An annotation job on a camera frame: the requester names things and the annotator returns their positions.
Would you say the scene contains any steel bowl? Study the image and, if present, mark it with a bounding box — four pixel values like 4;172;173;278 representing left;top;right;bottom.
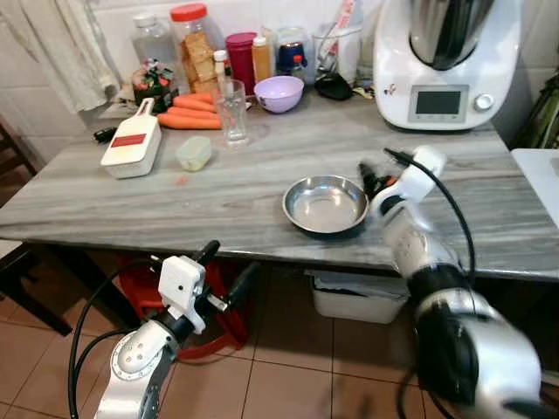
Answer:
282;175;370;237

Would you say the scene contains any black ladle head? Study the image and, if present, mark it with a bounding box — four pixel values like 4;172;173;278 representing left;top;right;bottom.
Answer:
314;72;355;101

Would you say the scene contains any purple plastic bowl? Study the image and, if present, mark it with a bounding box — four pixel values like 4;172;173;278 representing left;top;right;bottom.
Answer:
254;75;306;114

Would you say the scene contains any white plastic bin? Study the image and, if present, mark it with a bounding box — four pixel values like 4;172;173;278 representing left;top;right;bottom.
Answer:
307;270;412;325

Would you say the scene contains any white kitchen food processor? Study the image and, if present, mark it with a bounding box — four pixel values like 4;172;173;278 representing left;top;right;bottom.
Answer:
373;0;524;133

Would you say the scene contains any clear utensil holder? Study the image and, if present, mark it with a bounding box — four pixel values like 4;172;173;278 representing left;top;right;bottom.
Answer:
312;24;362;86

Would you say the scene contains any white grater with red label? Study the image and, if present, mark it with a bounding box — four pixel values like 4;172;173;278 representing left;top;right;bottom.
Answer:
100;97;164;180

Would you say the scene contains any orange carrot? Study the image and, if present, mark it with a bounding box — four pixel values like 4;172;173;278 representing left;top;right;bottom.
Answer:
157;114;223;131
172;94;217;109
166;106;217;120

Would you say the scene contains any glass jar with blue contents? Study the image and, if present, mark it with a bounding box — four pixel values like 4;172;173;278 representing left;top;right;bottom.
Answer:
273;26;314;85

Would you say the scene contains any clear drinking glass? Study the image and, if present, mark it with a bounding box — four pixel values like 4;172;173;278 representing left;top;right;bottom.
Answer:
216;79;252;148

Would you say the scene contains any orange spice bottle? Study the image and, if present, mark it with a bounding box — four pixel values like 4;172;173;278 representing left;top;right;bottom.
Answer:
252;35;273;86

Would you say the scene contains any magenta canister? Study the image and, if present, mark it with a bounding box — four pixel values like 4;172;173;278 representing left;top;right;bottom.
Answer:
225;32;259;96

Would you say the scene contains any white side table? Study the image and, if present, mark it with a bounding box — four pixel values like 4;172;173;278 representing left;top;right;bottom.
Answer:
510;148;559;230

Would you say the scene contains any small bottle with white cap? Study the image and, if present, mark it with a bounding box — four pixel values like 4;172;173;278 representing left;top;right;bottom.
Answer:
214;50;233;88

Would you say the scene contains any small potted flower decoration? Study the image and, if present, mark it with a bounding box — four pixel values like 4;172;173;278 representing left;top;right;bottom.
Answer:
131;58;181;112

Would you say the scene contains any green bag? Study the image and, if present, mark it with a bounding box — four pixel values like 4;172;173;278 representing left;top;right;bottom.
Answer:
509;73;559;150

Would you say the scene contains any clear jar with red lid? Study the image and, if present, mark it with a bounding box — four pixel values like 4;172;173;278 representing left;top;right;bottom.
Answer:
169;3;221;96

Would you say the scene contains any clear jar with white lid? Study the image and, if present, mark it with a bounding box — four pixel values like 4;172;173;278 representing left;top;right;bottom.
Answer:
131;12;181;72

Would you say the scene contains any pale hanging towel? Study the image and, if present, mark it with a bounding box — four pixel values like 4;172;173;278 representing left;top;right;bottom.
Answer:
0;0;121;113

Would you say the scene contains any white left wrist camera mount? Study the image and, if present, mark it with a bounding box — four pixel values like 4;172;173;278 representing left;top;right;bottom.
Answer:
158;256;210;335

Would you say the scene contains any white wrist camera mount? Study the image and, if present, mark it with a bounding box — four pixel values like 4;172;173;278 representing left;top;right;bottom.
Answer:
158;256;210;335
384;145;447;207

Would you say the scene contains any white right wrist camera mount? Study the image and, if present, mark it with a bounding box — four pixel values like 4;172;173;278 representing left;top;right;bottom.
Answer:
384;145;447;207

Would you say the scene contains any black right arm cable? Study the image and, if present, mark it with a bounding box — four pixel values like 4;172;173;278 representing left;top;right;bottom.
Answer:
383;148;478;282

